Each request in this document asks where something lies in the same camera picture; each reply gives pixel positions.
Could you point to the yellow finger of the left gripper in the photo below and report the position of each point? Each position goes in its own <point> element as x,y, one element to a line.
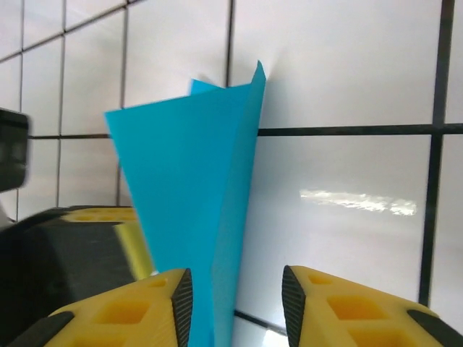
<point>134,238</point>

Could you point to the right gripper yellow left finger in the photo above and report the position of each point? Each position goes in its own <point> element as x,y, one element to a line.
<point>126,318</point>

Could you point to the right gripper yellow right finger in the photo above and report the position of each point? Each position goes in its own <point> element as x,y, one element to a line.
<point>361,318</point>

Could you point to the blue square paper sheet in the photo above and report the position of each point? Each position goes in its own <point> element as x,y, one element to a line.
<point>188,180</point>

